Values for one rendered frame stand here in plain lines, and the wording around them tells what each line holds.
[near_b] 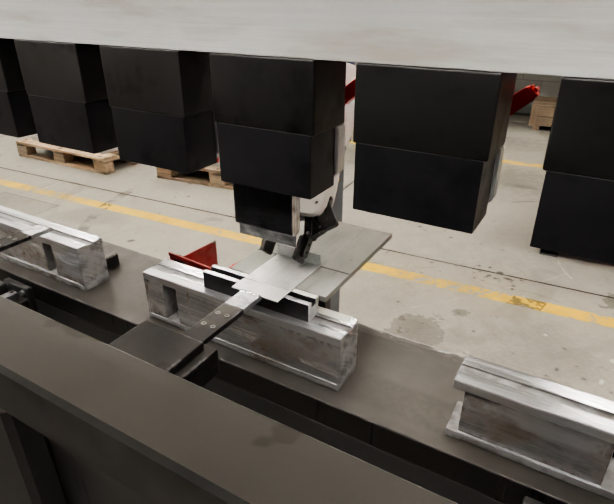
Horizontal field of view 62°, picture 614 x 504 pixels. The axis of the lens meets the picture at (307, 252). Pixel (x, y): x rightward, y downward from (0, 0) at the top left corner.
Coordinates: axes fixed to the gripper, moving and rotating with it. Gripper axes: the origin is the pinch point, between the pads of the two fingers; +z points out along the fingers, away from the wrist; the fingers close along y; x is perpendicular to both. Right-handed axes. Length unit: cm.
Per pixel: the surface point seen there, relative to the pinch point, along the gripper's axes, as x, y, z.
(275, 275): 0.3, 0.0, 4.8
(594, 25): -29, 37, -20
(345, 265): 7.4, 8.0, -0.8
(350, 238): 14.9, 4.0, -7.1
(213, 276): -2.9, -9.0, 8.2
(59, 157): 227, -382, -61
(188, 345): -20.2, 3.8, 17.6
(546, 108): 494, -25, -307
